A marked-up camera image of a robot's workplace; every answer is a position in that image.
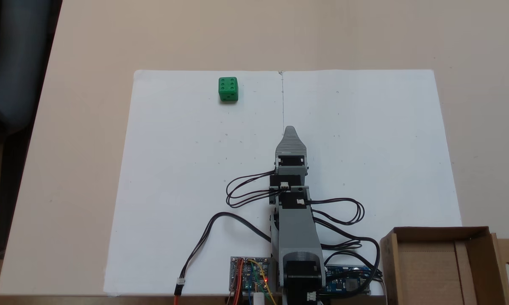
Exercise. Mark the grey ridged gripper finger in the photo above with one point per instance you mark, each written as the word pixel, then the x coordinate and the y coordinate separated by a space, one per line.
pixel 291 144

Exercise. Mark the green die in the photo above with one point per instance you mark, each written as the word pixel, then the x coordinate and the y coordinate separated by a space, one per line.
pixel 228 89

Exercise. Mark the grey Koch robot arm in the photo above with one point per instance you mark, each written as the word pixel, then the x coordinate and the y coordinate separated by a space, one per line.
pixel 296 233

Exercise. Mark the white paper sheet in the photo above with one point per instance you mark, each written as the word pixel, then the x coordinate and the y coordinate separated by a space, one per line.
pixel 186 178

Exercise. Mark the blue circuit board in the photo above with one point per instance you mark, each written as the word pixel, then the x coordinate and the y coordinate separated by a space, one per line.
pixel 343 281

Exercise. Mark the white plastic plug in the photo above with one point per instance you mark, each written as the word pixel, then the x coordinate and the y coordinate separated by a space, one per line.
pixel 258 299

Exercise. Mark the brown cardboard box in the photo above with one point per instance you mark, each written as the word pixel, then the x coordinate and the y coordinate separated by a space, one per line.
pixel 432 271

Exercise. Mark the dark grey office chair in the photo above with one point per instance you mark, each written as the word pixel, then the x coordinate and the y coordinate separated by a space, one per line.
pixel 21 63

